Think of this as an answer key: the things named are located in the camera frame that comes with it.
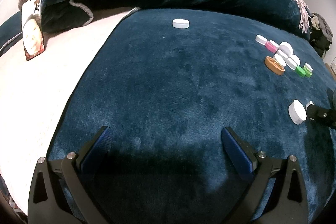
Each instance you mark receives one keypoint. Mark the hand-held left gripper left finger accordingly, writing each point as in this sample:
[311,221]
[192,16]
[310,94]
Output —
[97,150]

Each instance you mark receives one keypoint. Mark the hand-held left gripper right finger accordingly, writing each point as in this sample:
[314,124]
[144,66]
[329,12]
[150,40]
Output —
[236,155]

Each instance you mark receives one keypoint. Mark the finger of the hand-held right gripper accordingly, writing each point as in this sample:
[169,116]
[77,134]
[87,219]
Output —
[320,116]

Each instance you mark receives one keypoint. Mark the white bottle cap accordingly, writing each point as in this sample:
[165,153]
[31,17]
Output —
[310,103]
[283,54]
[297,112]
[261,39]
[275,43]
[297,58]
[290,63]

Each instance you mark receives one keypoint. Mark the light green bottle cap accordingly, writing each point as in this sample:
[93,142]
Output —
[308,71]

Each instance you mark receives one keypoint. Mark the large gold lid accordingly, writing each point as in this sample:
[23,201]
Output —
[274,66]

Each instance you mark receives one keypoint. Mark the white cap with green mark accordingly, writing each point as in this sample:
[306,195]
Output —
[277,58]

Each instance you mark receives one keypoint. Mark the large white pink lid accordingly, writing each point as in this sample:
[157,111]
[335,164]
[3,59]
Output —
[286,47]

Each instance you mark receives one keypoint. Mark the pale pink bed sheet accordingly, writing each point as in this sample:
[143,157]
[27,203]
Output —
[52,87]

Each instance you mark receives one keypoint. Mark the dark clothes pile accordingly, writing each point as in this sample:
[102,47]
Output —
[321,32]

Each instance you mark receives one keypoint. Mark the pink bottle cap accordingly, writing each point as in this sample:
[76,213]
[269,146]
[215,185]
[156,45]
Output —
[271,47]

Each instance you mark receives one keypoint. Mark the dark blue plush blanket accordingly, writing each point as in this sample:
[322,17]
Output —
[170,82]

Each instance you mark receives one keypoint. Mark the pink fringed scarf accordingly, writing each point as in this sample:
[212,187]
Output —
[303,11]

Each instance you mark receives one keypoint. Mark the photo card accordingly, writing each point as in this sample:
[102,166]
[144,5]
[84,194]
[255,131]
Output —
[32,27]

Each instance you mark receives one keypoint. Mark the small flat white cap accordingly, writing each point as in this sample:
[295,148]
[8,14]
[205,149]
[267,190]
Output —
[181,23]

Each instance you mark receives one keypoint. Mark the dark blue pillow grey piping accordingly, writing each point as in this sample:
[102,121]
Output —
[9,35]

